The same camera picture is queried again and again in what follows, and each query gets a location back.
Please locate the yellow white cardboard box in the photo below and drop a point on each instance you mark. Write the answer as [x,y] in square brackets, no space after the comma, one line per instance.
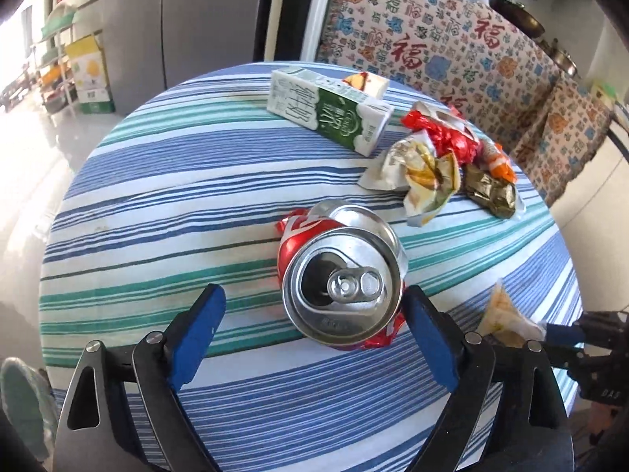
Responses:
[88,64]

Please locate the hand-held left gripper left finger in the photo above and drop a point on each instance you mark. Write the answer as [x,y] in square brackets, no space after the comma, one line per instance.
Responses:
[196,337]

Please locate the pale yellow snack wrapper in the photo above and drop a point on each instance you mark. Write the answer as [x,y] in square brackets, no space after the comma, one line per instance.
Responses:
[506,314]

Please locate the white green cardboard box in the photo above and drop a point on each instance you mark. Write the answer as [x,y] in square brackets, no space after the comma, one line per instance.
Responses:
[96,101]

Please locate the orange white wrapper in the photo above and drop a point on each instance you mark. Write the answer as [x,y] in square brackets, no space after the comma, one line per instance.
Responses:
[499,162]

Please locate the crumpled red foil wrapper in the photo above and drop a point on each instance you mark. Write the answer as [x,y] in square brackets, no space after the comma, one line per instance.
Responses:
[442,137]

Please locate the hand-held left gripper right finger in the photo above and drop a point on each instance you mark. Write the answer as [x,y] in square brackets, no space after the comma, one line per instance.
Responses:
[432,339]

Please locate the blue green striped tablecloth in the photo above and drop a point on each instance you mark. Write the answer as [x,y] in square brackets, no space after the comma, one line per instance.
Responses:
[196,206]

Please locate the storage shelf rack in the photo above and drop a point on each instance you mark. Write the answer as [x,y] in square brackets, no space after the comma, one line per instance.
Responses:
[51,59]

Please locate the gold foil wrapper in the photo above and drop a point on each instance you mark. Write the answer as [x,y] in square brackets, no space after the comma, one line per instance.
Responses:
[494,191]

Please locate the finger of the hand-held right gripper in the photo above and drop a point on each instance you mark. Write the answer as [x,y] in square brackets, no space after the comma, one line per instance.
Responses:
[565,355]
[565,333]

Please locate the crumpled yellow white wrapper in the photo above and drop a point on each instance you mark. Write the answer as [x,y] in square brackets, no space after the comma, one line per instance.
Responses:
[427,177]

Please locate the small metal pot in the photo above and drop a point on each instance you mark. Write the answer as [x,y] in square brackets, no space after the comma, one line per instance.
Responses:
[565,59]

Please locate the green white milk carton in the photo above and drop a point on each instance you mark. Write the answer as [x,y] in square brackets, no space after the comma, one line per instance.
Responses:
[334,113]

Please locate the cream wrapper red yellow print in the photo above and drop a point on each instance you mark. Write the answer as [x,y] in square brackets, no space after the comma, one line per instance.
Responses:
[373,87]

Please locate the grey refrigerator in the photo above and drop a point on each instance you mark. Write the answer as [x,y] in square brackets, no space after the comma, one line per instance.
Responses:
[196,24]

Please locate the printed patterned cloth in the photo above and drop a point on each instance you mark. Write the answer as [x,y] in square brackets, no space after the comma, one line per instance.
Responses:
[417,34]
[560,142]

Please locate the crushed red soda can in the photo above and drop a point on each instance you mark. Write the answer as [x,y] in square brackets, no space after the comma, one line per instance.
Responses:
[344,280]

